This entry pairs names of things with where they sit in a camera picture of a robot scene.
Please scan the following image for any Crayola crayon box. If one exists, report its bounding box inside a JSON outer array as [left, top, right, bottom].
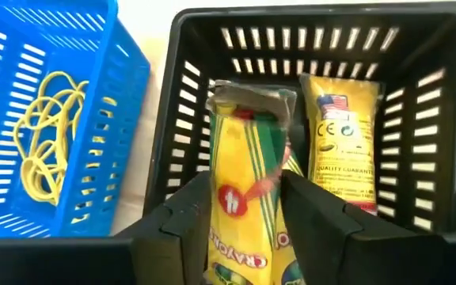
[[205, 80, 306, 285]]

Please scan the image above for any plastic-wrapped crayon pack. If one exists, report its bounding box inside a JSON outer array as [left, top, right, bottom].
[[298, 73, 384, 217]]

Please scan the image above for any blue plastic slotted basket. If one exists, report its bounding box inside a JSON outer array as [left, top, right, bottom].
[[0, 0, 152, 240]]

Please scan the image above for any yellow rubber band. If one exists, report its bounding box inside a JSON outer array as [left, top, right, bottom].
[[33, 70, 90, 124], [13, 110, 78, 207], [21, 156, 61, 207]]

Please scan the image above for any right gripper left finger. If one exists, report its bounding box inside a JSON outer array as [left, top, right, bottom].
[[131, 170, 214, 285]]

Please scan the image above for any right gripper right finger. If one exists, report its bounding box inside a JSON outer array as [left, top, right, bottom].
[[279, 170, 363, 285]]

